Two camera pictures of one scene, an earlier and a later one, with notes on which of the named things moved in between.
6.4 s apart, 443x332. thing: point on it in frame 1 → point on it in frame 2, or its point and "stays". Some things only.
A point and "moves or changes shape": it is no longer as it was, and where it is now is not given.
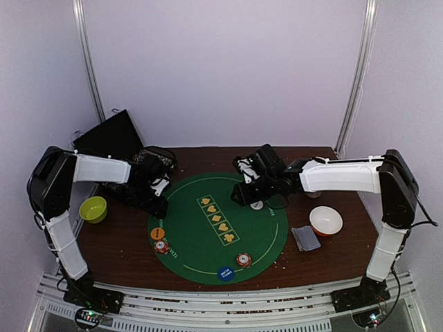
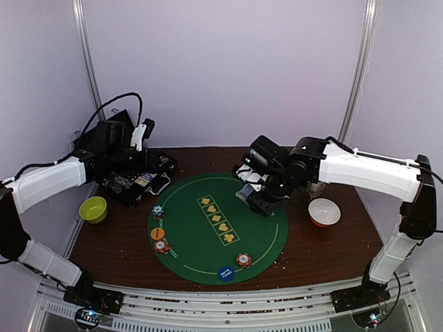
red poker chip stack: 243,259 stays
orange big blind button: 157,234 stays
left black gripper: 157,208 → 154,160
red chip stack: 161,246 stays
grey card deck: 305,238 moves or changes shape
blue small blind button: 226,272 stays
